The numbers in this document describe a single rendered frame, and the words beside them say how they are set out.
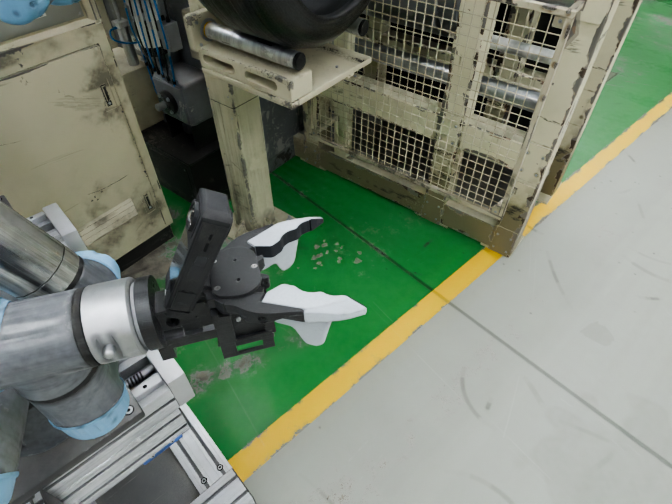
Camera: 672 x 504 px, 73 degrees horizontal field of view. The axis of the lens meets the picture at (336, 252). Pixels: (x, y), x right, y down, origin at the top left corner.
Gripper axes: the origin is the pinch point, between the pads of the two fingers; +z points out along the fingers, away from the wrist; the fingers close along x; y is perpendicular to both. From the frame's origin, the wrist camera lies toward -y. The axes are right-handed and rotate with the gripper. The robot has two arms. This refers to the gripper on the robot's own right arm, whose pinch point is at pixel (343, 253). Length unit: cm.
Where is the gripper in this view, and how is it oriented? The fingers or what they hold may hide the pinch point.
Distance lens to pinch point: 45.9
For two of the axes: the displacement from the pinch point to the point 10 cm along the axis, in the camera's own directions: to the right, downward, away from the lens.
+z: 9.6, -2.1, 2.0
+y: 0.4, 7.8, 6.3
